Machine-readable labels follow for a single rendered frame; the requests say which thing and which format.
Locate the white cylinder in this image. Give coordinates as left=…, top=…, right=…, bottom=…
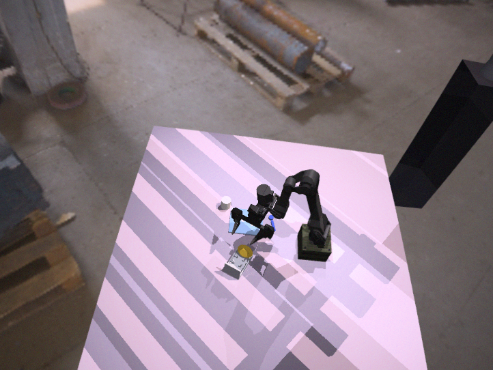
left=221, top=196, right=231, bottom=210

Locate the light blue flat square mat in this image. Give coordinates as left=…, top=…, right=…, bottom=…
left=229, top=209, right=260, bottom=236

